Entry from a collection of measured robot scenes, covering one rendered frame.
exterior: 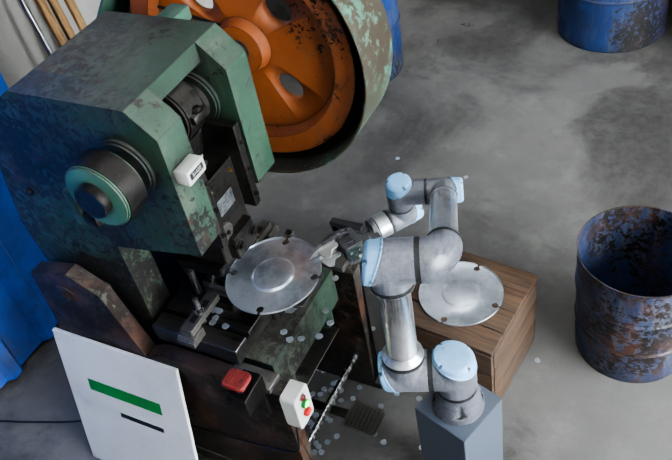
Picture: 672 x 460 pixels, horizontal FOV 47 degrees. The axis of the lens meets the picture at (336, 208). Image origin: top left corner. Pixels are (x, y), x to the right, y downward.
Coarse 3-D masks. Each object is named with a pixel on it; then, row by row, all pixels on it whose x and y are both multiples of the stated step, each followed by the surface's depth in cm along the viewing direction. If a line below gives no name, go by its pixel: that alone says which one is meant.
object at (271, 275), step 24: (264, 240) 236; (240, 264) 231; (264, 264) 228; (288, 264) 226; (312, 264) 225; (240, 288) 225; (264, 288) 222; (288, 288) 220; (312, 288) 218; (264, 312) 216
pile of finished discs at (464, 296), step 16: (464, 272) 274; (480, 272) 273; (432, 288) 271; (448, 288) 269; (464, 288) 268; (480, 288) 267; (496, 288) 266; (432, 304) 265; (448, 304) 264; (464, 304) 262; (480, 304) 262; (448, 320) 259; (464, 320) 258; (480, 320) 257
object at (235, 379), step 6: (228, 372) 206; (234, 372) 206; (240, 372) 205; (246, 372) 205; (228, 378) 204; (234, 378) 204; (240, 378) 204; (246, 378) 204; (222, 384) 204; (228, 384) 203; (234, 384) 203; (240, 384) 202; (246, 384) 203; (234, 390) 202; (240, 390) 202
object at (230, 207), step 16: (208, 160) 208; (224, 160) 207; (208, 176) 203; (224, 176) 208; (224, 192) 209; (240, 192) 216; (224, 208) 210; (240, 208) 218; (224, 224) 210; (240, 224) 217; (240, 240) 215; (208, 256) 219; (224, 256) 216; (240, 256) 217
